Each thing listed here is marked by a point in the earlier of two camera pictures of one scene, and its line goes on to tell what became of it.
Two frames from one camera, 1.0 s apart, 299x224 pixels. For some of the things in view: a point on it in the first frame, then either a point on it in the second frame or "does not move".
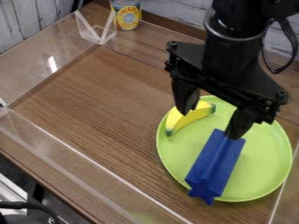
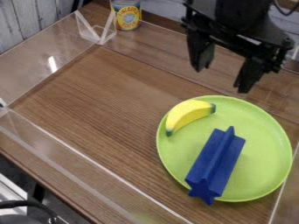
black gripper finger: (186, 94) to (202, 49)
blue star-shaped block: (214, 166) does not move
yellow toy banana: (178, 121) does not move
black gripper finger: (238, 125) to (247, 75)
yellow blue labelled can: (129, 15) does not move
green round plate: (265, 161) does not move
